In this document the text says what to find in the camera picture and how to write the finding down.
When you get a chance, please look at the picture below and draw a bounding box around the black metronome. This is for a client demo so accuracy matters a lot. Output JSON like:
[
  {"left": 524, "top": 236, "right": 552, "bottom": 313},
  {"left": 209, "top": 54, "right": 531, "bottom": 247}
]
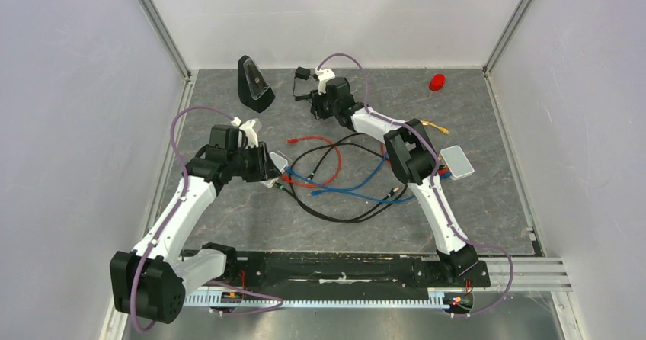
[{"left": 238, "top": 55, "right": 275, "bottom": 113}]

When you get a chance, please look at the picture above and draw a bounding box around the short red ethernet cable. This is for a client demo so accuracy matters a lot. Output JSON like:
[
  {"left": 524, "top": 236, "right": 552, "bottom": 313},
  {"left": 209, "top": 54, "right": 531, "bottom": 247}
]
[{"left": 280, "top": 135, "right": 343, "bottom": 189}]

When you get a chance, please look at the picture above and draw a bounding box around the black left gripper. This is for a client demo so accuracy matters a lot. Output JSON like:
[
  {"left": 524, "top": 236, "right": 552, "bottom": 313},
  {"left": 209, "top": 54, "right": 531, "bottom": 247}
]
[{"left": 228, "top": 141, "right": 283, "bottom": 183}]

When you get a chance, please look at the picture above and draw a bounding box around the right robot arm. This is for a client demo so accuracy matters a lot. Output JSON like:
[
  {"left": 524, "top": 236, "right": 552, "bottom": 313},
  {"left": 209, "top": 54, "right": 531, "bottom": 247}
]
[{"left": 311, "top": 75, "right": 478, "bottom": 285}]

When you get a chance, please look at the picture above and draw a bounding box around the white network switch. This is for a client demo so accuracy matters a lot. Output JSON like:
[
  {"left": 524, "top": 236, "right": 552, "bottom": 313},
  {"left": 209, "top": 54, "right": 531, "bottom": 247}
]
[
  {"left": 440, "top": 145, "right": 475, "bottom": 181},
  {"left": 270, "top": 152, "right": 289, "bottom": 174}
]

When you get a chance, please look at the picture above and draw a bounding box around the black power adapter with cord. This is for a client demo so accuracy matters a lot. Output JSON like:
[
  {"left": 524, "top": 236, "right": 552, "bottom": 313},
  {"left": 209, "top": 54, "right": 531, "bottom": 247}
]
[{"left": 292, "top": 66, "right": 314, "bottom": 103}]

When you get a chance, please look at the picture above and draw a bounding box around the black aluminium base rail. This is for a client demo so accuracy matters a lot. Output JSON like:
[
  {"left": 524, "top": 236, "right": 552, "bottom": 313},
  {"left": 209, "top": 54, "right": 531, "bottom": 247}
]
[{"left": 209, "top": 251, "right": 491, "bottom": 300}]

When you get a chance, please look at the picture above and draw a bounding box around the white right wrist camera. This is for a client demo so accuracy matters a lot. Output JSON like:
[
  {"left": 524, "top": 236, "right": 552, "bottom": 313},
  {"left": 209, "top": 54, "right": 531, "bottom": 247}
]
[{"left": 315, "top": 69, "right": 336, "bottom": 95}]

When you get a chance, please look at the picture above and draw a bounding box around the red round cap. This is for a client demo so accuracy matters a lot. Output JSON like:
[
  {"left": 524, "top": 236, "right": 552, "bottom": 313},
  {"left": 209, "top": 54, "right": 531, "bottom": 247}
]
[{"left": 428, "top": 73, "right": 446, "bottom": 92}]

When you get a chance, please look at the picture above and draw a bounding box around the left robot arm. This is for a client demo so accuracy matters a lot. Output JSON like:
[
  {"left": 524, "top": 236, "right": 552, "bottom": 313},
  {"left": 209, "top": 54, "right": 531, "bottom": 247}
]
[{"left": 110, "top": 119, "right": 286, "bottom": 324}]

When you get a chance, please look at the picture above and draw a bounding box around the yellow ethernet cable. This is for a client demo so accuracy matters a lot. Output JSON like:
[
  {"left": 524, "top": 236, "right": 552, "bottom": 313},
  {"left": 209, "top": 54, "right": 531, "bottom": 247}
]
[{"left": 421, "top": 120, "right": 451, "bottom": 136}]

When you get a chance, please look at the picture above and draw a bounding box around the white slotted cable duct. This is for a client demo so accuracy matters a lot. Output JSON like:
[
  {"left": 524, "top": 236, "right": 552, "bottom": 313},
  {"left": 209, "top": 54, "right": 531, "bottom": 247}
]
[{"left": 184, "top": 290, "right": 446, "bottom": 310}]

